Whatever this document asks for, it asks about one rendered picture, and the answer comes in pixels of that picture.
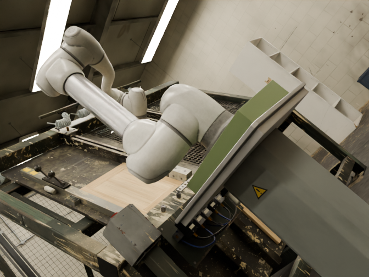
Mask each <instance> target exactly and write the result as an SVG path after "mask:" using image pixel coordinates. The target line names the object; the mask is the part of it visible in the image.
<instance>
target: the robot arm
mask: <svg viewBox="0 0 369 277"><path fill-rule="evenodd" d="M63 40H64V42H63V43H62V44H61V46H60V47H59V48H58V49H57V50H56V51H54V52H53V53H52V54H51V55H50V56H49V57H48V58H47V60H46V61H45V62H44V63H43V64H42V66H41V67H40V69H39V71H38V73H37V75H36V79H35V81H36V85H37V87H38V88H39V89H40V90H41V91H42V92H44V93H45V94H46V95H47V96H50V97H56V96H59V95H61V94H62V95H66V96H71V97H72V98H73V99H74V100H75V101H77V102H78V103H79V104H80V105H82V106H83V107H84V108H85V109H86V110H88V111H89V112H90V113H92V114H93V115H94V116H95V117H96V118H97V119H99V120H100V121H101V122H102V123H103V124H105V125H106V126H107V127H108V128H109V129H110V130H112V131H113V132H114V133H116V134H117V135H118V136H119V137H120V138H122V143H123V148H124V150H125V151H126V153H127V155H128V157H127V158H126V166H127V169H128V172H129V173H131V174H132V175H133V176H135V177H136V178H138V179H140V180H141V181H143V182H144V183H145V184H152V183H155V182H157V181H159V180H161V179H162V178H164V177H166V176H167V175H168V174H169V173H170V172H171V171H172V170H173V169H174V168H175V167H176V166H177V165H178V163H179V162H180V161H181V160H182V159H183V157H184V156H185V155H186V153H187V152H188V150H189V149H190V148H191V146H192V145H194V144H195V143H196V142H197V141H198V142H200V143H201V144H202V145H203V146H204V147H205V148H206V149H207V150H206V153H205V155H204V157H203V159H202V161H203V160H204V159H205V157H206V156H207V155H208V153H209V152H210V150H211V149H212V147H213V146H214V144H215V143H216V141H217V140H218V138H219V137H220V136H221V134H222V133H223V131H224V129H225V128H226V126H227V125H228V124H229V122H230V121H231V119H232V118H233V116H234V115H233V114H232V113H230V112H228V111H227V110H226V109H224V108H223V107H222V106H221V105H220V104H218V103H217V102H216V101H215V100H214V99H212V98H211V97H210V96H208V95H207V94H206V93H204V92H202V91H201V90H199V89H197V88H195V87H192V86H190V85H185V84H174V85H172V86H171V87H169V88H168V89H167V90H166V91H165V93H164V94H163V96H162V98H161V101H160V111H161V113H162V116H161V118H160V120H159V121H158V122H157V123H156V122H154V121H152V120H150V119H147V99H146V94H145V92H144V90H143V89H142V88H138V87H134V88H132V89H130V91H129V93H128V94H125V93H123V92H121V91H119V90H118V89H116V88H111V87H112V84H113V82H114V79H115V71H114V69H113V66H112V65H111V63H110V61H109V59H108V57H107V56H106V53H105V51H104V50H103V49H102V47H101V45H100V44H99V42H98V41H97V40H96V39H95V38H94V37H93V36H92V35H91V34H90V33H88V32H87V31H85V30H83V29H82V28H80V27H77V26H71V27H69V28H68V29H67V30H66V31H65V32H64V37H63ZM87 65H90V66H91V67H93V68H95V69H96V70H98V71H99V72H100V73H101V74H102V75H103V78H102V86H101V89H100V88H99V87H97V86H96V85H95V84H93V83H92V82H90V81H89V80H88V79H87V78H85V75H84V73H83V71H82V70H83V68H84V67H85V66H87Z"/></svg>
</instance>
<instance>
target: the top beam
mask: <svg viewBox="0 0 369 277"><path fill-rule="evenodd" d="M174 84H179V81H172V80H171V81H169V82H167V83H164V84H162V85H159V86H157V87H154V88H152V89H150V90H147V91H145V94H146V99H147V105H148V104H151V103H153V102H155V101H157V100H159V99H161V98H162V96H163V94H164V93H165V91H166V90H167V89H168V88H169V87H171V86H172V85H174ZM103 125H104V124H103V123H102V122H101V121H100V120H99V119H97V118H96V117H95V116H94V115H93V114H92V113H91V114H89V115H88V116H86V117H84V118H78V119H76V120H74V121H71V125H70V126H68V127H70V128H75V129H78V131H76V135H78V136H81V135H83V134H85V133H87V132H90V131H92V130H94V129H96V128H98V127H100V126H103ZM62 144H64V138H63V134H61V133H58V132H55V131H52V130H49V131H47V132H44V133H42V134H39V135H37V136H34V137H32V138H30V139H27V140H25V141H22V142H20V143H17V144H15V145H12V146H10V147H8V148H5V149H3V150H0V173H1V172H3V171H5V170H7V169H9V168H11V167H14V166H16V165H18V164H20V163H22V162H24V161H27V160H29V159H31V158H33V157H35V156H37V155H39V154H42V153H44V152H46V151H49V150H50V149H52V148H55V147H57V146H59V145H62Z"/></svg>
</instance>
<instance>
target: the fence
mask: <svg viewBox="0 0 369 277"><path fill-rule="evenodd" d="M26 168H28V169H31V168H29V167H26ZM26 168H24V169H26ZM32 171H35V170H34V169H31V170H30V171H28V172H26V171H24V170H23V169H22V170H20V172H21V176H24V177H26V178H28V179H30V180H32V181H34V182H36V183H39V184H41V185H43V186H49V187H51V188H53V189H56V191H57V192H59V193H61V194H62V195H65V196H67V197H69V196H70V195H73V196H75V197H78V198H80V201H81V203H82V204H85V205H87V206H89V207H91V208H93V209H95V210H98V211H100V212H102V213H104V214H106V215H108V216H110V217H111V216H112V215H113V214H114V213H116V212H119V211H121V210H122V209H123V208H122V207H120V206H118V205H115V204H113V203H111V202H108V201H106V200H104V199H102V198H99V197H97V196H95V195H92V194H90V193H88V192H85V191H83V190H80V189H78V188H76V187H73V186H69V187H67V188H66V189H64V190H63V189H61V188H60V187H57V186H55V185H52V184H50V183H48V182H46V181H43V180H42V178H43V177H45V175H43V174H42V173H41V172H38V173H37V174H35V175H33V174H30V172H32Z"/></svg>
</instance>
